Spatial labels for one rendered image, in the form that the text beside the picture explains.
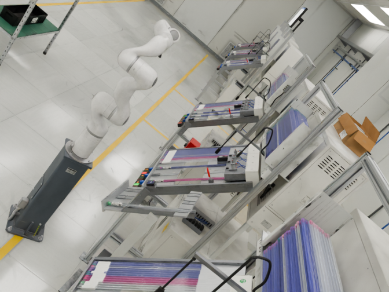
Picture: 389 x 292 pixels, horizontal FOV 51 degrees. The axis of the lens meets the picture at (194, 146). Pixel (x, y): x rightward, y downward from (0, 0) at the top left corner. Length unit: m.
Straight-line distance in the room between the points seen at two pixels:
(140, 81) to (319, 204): 1.06
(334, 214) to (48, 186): 1.72
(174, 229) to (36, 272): 0.90
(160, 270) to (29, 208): 1.20
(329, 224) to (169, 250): 1.44
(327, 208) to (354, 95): 4.14
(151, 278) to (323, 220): 0.75
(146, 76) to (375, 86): 4.06
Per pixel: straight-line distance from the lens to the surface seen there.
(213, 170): 2.76
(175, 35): 2.44
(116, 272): 1.91
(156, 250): 2.87
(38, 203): 2.76
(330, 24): 11.20
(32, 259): 2.86
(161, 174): 2.82
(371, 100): 5.74
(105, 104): 2.35
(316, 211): 1.62
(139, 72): 2.07
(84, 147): 2.48
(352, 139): 2.79
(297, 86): 3.76
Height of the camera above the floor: 2.09
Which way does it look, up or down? 22 degrees down
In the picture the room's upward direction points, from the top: 42 degrees clockwise
